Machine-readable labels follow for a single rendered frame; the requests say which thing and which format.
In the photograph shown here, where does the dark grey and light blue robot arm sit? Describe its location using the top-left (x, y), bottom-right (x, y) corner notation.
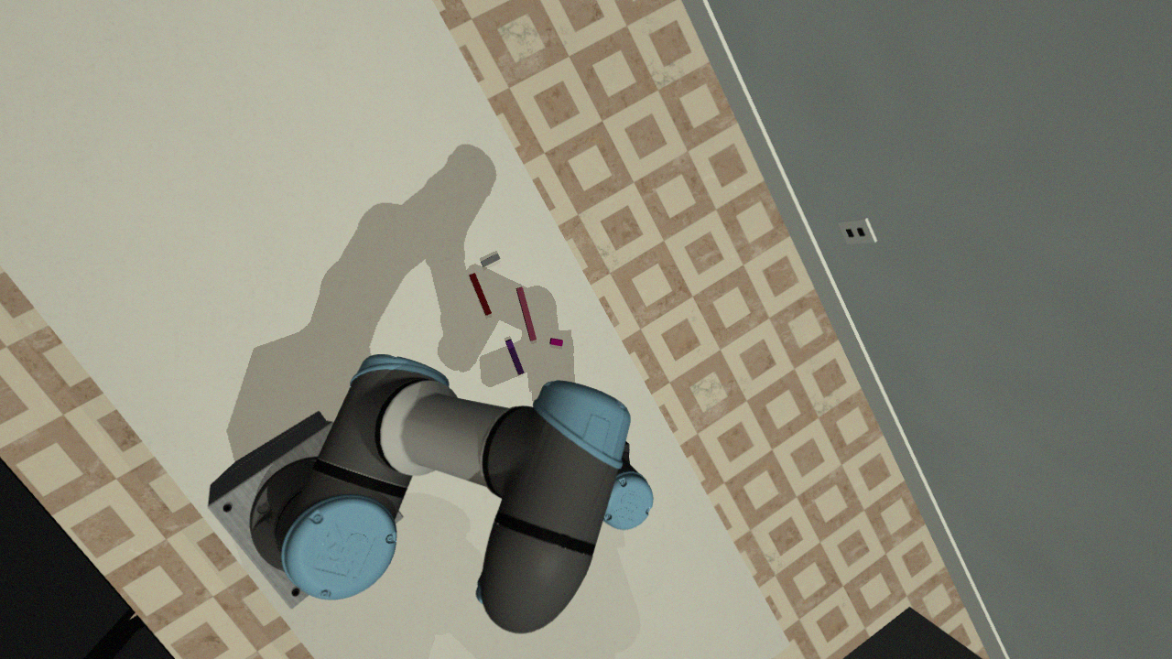
top-left (250, 354), bottom-right (654, 633)

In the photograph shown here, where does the dark purple rod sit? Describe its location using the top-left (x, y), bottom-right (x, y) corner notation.
top-left (505, 340), bottom-right (524, 375)

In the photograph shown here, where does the pink rod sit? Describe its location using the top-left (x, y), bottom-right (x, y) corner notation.
top-left (516, 287), bottom-right (537, 341)

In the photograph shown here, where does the dark red rod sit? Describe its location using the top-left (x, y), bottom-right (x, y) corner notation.
top-left (469, 273), bottom-right (492, 315)

